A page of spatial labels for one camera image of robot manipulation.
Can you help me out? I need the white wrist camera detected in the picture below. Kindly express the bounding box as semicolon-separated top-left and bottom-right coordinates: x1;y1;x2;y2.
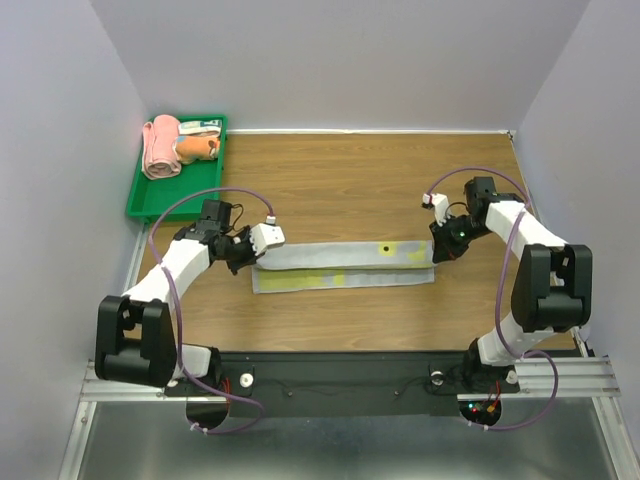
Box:
249;223;286;257
422;193;449;225

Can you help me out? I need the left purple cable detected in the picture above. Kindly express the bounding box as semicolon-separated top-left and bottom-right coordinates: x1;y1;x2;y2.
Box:
148;187;277;435

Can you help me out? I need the yellow green towel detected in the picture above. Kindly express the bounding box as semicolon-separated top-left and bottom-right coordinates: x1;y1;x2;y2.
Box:
252;240;435;294

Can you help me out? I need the aluminium frame rail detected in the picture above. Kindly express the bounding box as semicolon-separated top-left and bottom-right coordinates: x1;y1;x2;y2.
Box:
80;357;621;402

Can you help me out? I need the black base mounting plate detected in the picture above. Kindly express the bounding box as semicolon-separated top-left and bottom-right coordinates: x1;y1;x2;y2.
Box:
164;351;521;419

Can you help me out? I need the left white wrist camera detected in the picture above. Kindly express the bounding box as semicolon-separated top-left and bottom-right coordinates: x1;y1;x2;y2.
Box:
249;223;286;257

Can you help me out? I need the orange polka dot towel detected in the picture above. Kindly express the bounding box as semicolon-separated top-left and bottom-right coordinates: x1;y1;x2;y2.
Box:
173;135;221;165

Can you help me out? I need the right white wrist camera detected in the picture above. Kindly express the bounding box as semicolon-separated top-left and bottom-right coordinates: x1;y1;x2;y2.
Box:
422;193;449;225

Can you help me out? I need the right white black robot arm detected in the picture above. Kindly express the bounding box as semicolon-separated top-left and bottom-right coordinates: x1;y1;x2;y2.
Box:
422;176;593;390

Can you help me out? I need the rolled white blue towel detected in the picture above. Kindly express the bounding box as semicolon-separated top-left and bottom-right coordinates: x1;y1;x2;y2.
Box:
178;119;224;137

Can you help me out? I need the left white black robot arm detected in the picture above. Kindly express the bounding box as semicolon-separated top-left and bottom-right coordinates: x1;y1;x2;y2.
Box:
94;200;282;394

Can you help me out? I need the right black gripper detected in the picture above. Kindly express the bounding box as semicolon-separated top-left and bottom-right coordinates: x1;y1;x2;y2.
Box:
429;212;491;262

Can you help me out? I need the rolled pink towel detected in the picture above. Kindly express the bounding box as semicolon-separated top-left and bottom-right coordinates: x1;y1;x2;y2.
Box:
141;114;182;180

